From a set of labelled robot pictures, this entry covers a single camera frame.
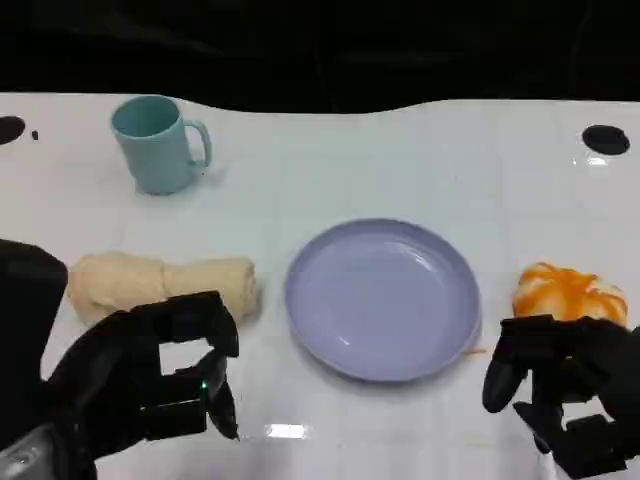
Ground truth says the orange and white bread roll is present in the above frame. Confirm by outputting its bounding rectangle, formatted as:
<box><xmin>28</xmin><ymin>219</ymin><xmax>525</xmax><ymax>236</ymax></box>
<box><xmin>511</xmin><ymin>259</ymin><xmax>630</xmax><ymax>329</ymax></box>

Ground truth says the pale green mug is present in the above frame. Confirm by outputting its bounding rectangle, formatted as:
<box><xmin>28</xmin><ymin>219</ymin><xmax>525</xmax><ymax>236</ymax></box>
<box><xmin>109</xmin><ymin>95</ymin><xmax>214</xmax><ymax>196</ymax></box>

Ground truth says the black backdrop cloth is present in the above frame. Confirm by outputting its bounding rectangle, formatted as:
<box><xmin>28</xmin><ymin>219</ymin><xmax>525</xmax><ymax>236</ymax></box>
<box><xmin>0</xmin><ymin>0</ymin><xmax>640</xmax><ymax>115</ymax></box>

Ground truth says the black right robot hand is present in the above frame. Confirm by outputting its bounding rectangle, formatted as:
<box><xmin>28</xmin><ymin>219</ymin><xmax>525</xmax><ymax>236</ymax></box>
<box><xmin>481</xmin><ymin>313</ymin><xmax>640</xmax><ymax>480</ymax></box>

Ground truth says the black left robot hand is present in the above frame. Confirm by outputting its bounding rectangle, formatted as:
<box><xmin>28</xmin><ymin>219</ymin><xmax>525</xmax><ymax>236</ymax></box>
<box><xmin>39</xmin><ymin>290</ymin><xmax>242</xmax><ymax>480</ymax></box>

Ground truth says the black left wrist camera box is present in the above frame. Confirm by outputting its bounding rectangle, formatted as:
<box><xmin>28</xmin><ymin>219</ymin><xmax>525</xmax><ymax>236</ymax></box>
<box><xmin>0</xmin><ymin>238</ymin><xmax>69</xmax><ymax>396</ymax></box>

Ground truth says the lilac plate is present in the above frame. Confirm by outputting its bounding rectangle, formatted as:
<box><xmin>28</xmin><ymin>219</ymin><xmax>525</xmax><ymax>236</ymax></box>
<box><xmin>284</xmin><ymin>217</ymin><xmax>482</xmax><ymax>384</ymax></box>

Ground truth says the beige towel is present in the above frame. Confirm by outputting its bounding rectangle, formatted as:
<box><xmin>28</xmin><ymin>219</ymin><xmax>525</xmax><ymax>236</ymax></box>
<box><xmin>66</xmin><ymin>251</ymin><xmax>260</xmax><ymax>329</ymax></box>

